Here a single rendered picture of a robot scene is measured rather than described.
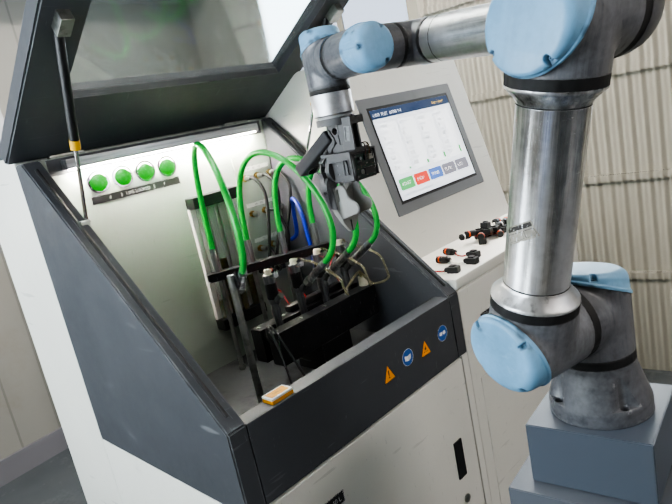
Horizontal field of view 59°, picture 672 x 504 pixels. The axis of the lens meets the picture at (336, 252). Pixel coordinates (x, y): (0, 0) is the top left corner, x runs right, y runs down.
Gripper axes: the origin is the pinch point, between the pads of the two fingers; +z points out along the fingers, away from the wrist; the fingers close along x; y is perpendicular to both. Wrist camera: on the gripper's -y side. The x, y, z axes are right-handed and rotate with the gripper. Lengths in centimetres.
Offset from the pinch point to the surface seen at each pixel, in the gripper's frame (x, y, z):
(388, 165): 52, -31, -4
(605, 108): 189, -20, 0
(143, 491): -35, -45, 51
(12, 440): -15, -246, 103
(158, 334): -33.6, -19.1, 11.0
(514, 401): 53, -2, 65
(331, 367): -8.8, -3.4, 26.4
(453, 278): 35.8, -3.4, 23.4
